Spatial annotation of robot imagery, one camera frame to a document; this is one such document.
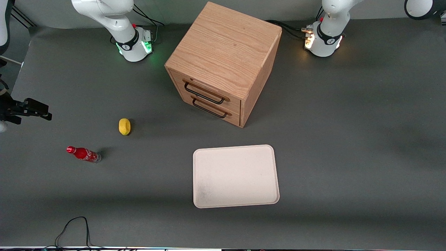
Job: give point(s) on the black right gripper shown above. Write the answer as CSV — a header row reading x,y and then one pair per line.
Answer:
x,y
7,108

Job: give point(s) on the yellow lemon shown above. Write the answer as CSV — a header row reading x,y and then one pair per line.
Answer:
x,y
124,126

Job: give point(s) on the cream plastic tray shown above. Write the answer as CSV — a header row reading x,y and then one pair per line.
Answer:
x,y
235,176

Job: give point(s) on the wooden drawer front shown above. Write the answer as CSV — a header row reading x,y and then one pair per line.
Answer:
x,y
231,116
209,87

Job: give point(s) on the wooden drawer cabinet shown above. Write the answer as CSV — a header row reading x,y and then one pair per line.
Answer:
x,y
226,45

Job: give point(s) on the dark grey table mat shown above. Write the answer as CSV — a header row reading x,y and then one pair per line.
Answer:
x,y
139,209

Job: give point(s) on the red cola bottle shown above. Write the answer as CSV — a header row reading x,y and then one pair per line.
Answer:
x,y
83,153

